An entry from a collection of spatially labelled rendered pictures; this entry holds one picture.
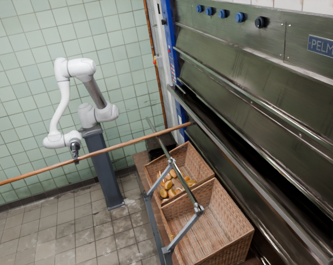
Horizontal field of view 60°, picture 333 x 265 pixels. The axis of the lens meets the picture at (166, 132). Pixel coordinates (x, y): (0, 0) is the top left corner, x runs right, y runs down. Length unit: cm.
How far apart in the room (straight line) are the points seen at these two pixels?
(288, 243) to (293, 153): 54
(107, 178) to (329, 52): 258
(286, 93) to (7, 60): 268
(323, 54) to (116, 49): 246
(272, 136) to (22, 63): 255
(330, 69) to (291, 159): 44
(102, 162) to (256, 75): 206
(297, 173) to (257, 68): 49
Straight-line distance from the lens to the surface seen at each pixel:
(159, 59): 297
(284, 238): 168
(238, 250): 198
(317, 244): 114
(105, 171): 312
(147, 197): 203
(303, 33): 113
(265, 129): 145
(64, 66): 238
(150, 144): 283
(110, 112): 272
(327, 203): 122
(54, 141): 244
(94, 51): 320
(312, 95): 114
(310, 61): 112
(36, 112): 342
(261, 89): 135
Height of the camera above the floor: 230
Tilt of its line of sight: 30 degrees down
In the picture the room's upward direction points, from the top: 10 degrees counter-clockwise
